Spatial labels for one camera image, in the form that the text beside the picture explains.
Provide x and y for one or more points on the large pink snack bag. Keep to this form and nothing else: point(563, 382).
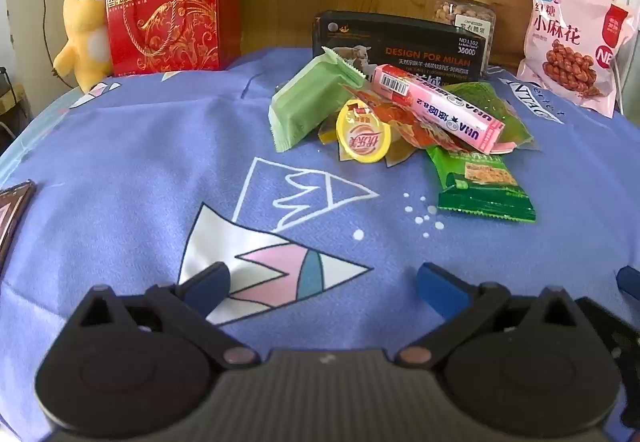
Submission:
point(565, 37)

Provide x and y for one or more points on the brown wooden chair back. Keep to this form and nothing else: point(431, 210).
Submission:
point(505, 12)

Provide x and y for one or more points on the blue printed blanket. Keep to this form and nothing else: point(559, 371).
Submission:
point(150, 172)

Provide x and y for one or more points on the orange snack packet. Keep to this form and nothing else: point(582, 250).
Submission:
point(425, 132)

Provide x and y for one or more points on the glass jar of nuts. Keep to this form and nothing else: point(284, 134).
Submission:
point(465, 12)

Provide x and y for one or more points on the yellow plush duck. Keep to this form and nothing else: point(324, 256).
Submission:
point(82, 22)

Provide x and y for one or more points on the light green wafer packet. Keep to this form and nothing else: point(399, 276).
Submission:
point(305, 107)

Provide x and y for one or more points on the yellow jelly cup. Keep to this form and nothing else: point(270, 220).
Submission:
point(362, 137)

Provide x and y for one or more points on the long pink candy box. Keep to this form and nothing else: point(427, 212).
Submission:
point(440, 110)

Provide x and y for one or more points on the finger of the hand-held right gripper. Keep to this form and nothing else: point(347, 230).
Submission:
point(629, 279)

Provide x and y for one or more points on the wooden shelf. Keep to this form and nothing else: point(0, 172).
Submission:
point(10, 97)

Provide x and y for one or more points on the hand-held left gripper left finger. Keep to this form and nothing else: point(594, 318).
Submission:
point(207, 284)

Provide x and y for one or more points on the black cardboard box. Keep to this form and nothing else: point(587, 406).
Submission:
point(425, 47)

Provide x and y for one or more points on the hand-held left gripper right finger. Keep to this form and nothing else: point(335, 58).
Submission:
point(442, 287)

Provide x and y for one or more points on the dark green snack packet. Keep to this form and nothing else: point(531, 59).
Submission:
point(480, 182)

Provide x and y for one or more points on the clear green snack packet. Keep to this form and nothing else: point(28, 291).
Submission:
point(510, 122)

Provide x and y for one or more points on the red gift box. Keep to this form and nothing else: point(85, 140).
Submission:
point(190, 22)

